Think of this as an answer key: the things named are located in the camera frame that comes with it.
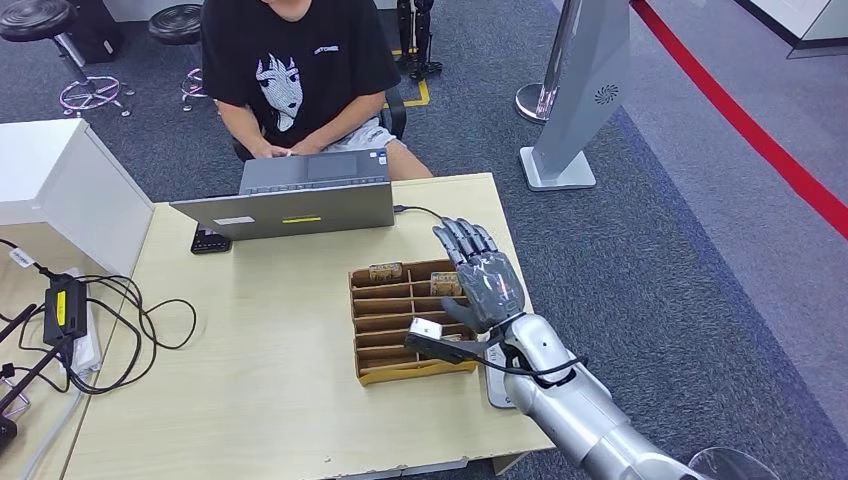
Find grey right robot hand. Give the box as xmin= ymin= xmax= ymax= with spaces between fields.
xmin=431 ymin=217 xmax=527 ymax=335

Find person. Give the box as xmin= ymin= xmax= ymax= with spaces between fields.
xmin=200 ymin=0 xmax=435 ymax=181

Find white ID card reader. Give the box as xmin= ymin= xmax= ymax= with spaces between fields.
xmin=482 ymin=344 xmax=519 ymax=411

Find cardboard card holder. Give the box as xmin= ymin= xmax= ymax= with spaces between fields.
xmin=348 ymin=259 xmax=480 ymax=388

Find grey laptop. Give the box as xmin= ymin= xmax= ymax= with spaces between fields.
xmin=169 ymin=148 xmax=396 ymax=242

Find black keypad device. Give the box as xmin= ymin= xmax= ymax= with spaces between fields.
xmin=190 ymin=225 xmax=233 ymax=256

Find black stand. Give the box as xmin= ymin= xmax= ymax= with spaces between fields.
xmin=394 ymin=0 xmax=444 ymax=82

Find black round stool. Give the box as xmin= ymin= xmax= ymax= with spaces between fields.
xmin=146 ymin=3 xmax=223 ymax=114
xmin=0 ymin=0 xmax=137 ymax=119

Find white cabinet box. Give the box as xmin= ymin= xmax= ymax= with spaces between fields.
xmin=0 ymin=119 xmax=155 ymax=278

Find black bin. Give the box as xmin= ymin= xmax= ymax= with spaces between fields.
xmin=66 ymin=0 xmax=127 ymax=66

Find grey kiosk stand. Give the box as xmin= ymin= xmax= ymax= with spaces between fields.
xmin=519 ymin=0 xmax=631 ymax=192

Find black power adapter yellow label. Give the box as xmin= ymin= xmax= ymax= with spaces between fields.
xmin=42 ymin=274 xmax=89 ymax=349

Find white power strip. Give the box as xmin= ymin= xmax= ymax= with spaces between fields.
xmin=62 ymin=268 xmax=104 ymax=376

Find grey round dome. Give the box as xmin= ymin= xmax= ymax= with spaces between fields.
xmin=688 ymin=447 xmax=783 ymax=480

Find black tripod legs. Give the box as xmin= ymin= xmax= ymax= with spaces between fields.
xmin=0 ymin=303 xmax=74 ymax=452

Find clear plastic piece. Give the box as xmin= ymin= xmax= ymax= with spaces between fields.
xmin=0 ymin=377 xmax=31 ymax=422

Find white counter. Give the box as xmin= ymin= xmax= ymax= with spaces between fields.
xmin=735 ymin=0 xmax=848 ymax=61

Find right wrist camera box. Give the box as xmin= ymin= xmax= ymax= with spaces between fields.
xmin=404 ymin=317 xmax=505 ymax=366

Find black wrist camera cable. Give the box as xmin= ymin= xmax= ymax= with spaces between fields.
xmin=473 ymin=344 xmax=590 ymax=380

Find black USB cable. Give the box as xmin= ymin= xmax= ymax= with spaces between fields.
xmin=393 ymin=203 xmax=444 ymax=221

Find chrome stanchion post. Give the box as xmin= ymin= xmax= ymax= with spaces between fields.
xmin=515 ymin=0 xmax=584 ymax=126

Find black tangled cable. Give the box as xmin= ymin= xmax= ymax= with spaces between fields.
xmin=16 ymin=274 xmax=198 ymax=397

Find black cable white tag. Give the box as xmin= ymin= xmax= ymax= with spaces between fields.
xmin=0 ymin=238 xmax=54 ymax=280

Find grey cable conduit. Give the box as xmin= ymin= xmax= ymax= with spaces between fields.
xmin=19 ymin=390 xmax=84 ymax=480

